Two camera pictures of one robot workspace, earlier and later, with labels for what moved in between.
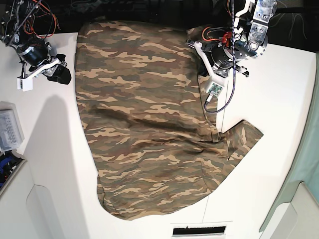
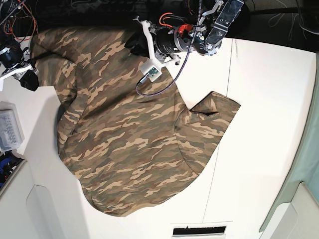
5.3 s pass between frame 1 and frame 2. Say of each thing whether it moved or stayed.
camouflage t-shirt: moved
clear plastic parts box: stayed
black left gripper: moved
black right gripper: moved
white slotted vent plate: stayed
